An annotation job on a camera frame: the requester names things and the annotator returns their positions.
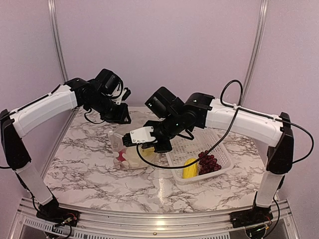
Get aluminium frame post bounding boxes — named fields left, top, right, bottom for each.
left=47, top=0, right=68, bottom=82
left=243, top=0, right=269, bottom=85

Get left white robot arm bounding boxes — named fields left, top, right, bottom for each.
left=0, top=69, right=131, bottom=222

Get purple grape bunch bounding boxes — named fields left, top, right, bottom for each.
left=198, top=150, right=222, bottom=175

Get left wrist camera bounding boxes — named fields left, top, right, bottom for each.
left=114, top=87, right=131, bottom=105

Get front aluminium rail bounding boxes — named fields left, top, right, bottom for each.
left=14, top=198, right=300, bottom=239

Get clear dotted zip bag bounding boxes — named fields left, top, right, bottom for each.
left=108, top=125, right=148, bottom=170

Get white cauliflower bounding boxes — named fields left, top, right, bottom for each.
left=122, top=147, right=147, bottom=169

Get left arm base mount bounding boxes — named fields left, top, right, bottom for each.
left=36, top=194, right=80, bottom=227

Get white plastic basket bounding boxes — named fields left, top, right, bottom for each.
left=165, top=128, right=233, bottom=185

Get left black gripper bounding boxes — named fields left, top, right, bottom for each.
left=86, top=92, right=131, bottom=123

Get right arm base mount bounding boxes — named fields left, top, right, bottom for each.
left=230, top=204, right=273, bottom=228

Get right aluminium frame post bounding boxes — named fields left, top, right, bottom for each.
left=243, top=0, right=269, bottom=85

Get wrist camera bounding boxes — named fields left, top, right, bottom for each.
left=122, top=126, right=157, bottom=147
left=114, top=87, right=131, bottom=105

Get left aluminium frame post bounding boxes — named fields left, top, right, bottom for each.
left=47, top=0, right=68, bottom=82

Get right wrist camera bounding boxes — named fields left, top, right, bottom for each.
left=122, top=126, right=157, bottom=147

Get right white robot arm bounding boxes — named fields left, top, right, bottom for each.
left=122, top=87, right=311, bottom=223

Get yellow corn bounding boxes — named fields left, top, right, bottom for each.
left=141, top=147, right=156, bottom=158
left=182, top=158, right=198, bottom=179

